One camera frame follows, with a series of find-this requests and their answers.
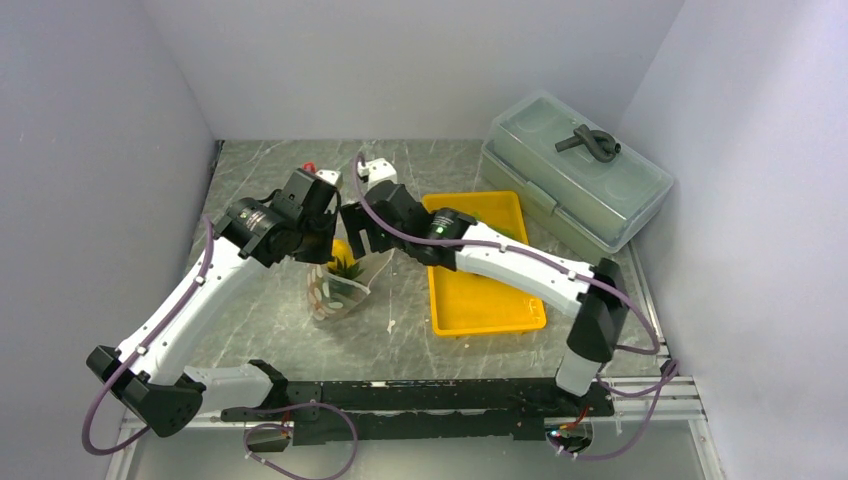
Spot yellow toy lemon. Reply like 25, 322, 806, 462
332, 238, 355, 265

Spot orange toy pineapple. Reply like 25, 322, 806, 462
326, 257, 363, 281

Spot clear zip top bag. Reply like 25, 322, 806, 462
305, 251, 393, 322

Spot yellow plastic tray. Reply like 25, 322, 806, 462
422, 191, 547, 337

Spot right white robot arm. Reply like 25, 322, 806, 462
341, 181, 630, 415

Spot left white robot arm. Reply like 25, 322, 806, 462
86, 198, 336, 437

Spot green toy grapes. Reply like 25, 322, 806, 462
492, 226, 520, 240

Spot green translucent storage box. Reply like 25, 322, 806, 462
481, 91, 674, 263

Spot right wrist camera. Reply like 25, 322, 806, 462
355, 158, 398, 190

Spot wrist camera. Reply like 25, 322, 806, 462
271, 168, 338, 230
355, 158, 398, 190

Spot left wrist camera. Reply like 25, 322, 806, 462
271, 168, 338, 230

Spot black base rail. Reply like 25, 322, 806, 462
220, 378, 614, 446

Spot dark knotted hose piece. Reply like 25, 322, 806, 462
554, 123, 623, 162

